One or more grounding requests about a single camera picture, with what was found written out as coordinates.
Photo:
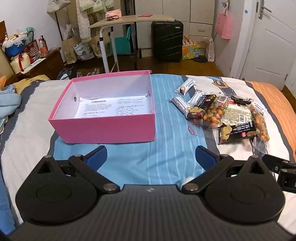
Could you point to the dark slippers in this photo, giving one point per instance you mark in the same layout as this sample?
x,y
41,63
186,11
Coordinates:
x,y
200,59

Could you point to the coated peanut packet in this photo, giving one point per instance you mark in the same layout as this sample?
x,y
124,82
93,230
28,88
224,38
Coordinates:
x,y
216,113
260,122

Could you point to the white printed bag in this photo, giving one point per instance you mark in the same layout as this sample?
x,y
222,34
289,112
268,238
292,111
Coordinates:
x,y
210,51

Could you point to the red card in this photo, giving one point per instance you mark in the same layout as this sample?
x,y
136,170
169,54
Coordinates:
x,y
145,15

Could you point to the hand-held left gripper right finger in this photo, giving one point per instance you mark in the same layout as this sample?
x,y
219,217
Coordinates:
x,y
205,158

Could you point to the teal bag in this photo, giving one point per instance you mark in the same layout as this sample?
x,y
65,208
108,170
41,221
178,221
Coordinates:
x,y
122,44

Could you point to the white wardrobe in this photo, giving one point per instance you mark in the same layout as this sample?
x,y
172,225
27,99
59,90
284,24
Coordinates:
x,y
198,14

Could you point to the printed paper sheet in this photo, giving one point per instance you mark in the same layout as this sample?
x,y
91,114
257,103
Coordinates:
x,y
115,106

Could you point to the orange drink bottle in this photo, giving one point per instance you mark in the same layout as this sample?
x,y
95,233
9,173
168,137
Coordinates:
x,y
43,47

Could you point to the white door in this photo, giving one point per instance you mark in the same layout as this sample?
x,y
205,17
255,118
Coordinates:
x,y
266,46

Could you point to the red patterned gift bag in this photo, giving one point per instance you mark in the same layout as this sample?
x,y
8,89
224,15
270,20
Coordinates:
x,y
32,48

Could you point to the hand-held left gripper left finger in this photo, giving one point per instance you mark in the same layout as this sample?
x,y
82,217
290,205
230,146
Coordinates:
x,y
96,158

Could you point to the pink cardboard box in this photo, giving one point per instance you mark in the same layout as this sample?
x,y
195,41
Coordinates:
x,y
104,129

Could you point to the black bag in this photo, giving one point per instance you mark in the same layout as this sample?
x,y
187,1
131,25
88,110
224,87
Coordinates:
x,y
67,73

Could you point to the clear beige snack packet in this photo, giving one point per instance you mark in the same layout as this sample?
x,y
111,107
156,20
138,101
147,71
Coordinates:
x,y
238,113

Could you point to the wooden padded headboard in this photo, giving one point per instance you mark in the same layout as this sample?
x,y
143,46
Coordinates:
x,y
4,64

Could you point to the pink tissue box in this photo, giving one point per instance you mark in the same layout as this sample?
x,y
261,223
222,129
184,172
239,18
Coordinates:
x,y
113,14

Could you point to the black cracker packet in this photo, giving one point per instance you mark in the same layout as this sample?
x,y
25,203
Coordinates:
x,y
240,132
201,105

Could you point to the canvas tote bag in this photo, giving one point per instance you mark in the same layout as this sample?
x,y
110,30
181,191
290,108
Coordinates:
x,y
57,5

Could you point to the wooden rolling desk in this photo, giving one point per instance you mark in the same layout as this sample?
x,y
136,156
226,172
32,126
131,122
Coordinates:
x,y
138,19

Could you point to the brown paper bag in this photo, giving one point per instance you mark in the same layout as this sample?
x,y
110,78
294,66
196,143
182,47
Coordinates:
x,y
69,49
99,45

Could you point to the white snack bar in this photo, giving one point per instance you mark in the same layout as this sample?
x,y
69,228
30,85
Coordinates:
x,y
181,104
186,86
196,96

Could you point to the dark key bunch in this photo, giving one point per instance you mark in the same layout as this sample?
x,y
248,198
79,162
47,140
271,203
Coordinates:
x,y
112,18

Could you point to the white plastic bag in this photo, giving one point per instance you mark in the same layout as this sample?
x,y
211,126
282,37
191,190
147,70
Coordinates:
x,y
83,52

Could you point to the colourful gift bag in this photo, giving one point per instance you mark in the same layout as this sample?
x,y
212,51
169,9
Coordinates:
x,y
190,49

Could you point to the fluffy white garment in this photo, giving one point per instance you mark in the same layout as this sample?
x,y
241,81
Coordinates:
x,y
92,14

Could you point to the black suitcase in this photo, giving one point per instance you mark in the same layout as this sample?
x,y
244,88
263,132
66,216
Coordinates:
x,y
167,41

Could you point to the papers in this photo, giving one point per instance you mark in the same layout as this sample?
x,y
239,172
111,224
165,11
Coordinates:
x,y
32,64

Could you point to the striped bed sheet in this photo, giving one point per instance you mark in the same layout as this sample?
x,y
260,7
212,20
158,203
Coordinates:
x,y
161,129

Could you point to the pink gift bag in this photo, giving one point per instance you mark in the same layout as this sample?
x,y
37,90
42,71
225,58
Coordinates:
x,y
223,25

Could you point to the wooden nightstand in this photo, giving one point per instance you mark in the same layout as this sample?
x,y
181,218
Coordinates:
x,y
49,63

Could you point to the small dark snack packet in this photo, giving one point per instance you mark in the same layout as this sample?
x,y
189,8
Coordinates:
x,y
240,99

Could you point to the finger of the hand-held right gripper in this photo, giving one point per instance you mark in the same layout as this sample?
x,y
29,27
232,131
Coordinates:
x,y
288,182
272,161

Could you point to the blue gift basket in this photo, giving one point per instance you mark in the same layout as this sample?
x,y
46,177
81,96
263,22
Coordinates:
x,y
13,45

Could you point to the light blue blanket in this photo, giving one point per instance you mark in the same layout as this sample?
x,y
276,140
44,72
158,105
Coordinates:
x,y
9,99

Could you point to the yellow pillow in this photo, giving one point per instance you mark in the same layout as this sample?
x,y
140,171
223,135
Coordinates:
x,y
30,82

